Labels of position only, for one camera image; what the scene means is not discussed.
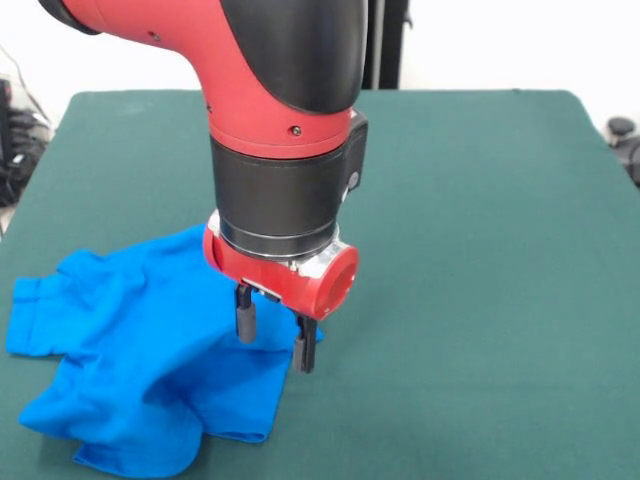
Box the blue shirt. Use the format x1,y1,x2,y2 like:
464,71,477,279
4,223,325,478

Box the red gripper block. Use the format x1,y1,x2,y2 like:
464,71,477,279
201,224,361,376

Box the dark green table cloth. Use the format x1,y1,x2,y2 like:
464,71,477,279
0,88,640,480

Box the black cable pile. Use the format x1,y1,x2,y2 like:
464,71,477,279
0,77,55,209

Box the grey stand foot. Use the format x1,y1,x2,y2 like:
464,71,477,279
605,116,640,190

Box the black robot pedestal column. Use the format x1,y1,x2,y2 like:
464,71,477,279
362,0,414,92

